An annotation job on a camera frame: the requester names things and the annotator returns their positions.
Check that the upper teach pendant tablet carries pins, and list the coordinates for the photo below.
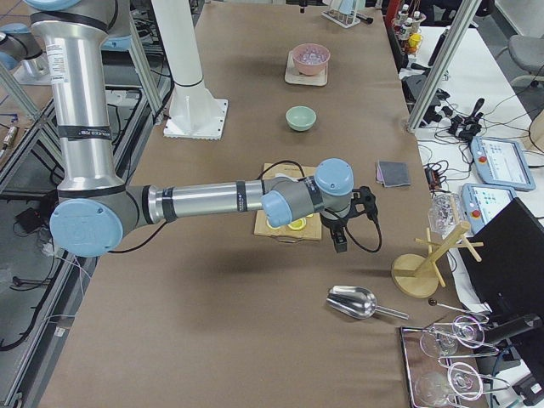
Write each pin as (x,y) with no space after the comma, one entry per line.
(501,162)

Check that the wooden cutting board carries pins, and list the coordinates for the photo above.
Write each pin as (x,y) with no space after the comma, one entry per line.
(313,230)

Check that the wooden mug tree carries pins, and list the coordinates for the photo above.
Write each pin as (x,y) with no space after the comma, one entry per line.
(419,276)

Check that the aluminium frame post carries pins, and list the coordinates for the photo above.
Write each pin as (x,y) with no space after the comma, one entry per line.
(460,24)

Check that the metal ice scoop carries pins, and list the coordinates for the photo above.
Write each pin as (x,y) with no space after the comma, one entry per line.
(359,303)

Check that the pink bowl of ice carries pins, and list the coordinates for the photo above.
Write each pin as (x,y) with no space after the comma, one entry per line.
(310,59)

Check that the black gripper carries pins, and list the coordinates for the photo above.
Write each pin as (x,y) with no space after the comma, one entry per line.
(332,223)

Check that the grey folded cloth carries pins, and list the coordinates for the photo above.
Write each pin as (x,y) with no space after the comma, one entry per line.
(392,174)

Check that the teach pendant tablet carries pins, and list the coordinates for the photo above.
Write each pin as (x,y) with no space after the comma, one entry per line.
(482,202)
(501,162)

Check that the lower teach pendant tablet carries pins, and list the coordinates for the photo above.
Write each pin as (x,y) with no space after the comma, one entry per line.
(482,202)

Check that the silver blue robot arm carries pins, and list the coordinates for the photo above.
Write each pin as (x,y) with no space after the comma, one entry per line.
(97,208)

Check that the lemon slices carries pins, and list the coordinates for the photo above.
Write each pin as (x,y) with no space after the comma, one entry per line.
(295,225)

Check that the black monitor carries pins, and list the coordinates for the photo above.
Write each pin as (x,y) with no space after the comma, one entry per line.
(509,278)

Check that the mint green bowl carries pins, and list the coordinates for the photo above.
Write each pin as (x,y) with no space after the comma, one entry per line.
(300,118)

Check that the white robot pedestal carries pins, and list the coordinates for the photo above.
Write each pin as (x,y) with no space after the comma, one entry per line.
(193,111)

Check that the wire glass rack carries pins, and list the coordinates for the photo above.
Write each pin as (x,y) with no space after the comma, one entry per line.
(441,364)

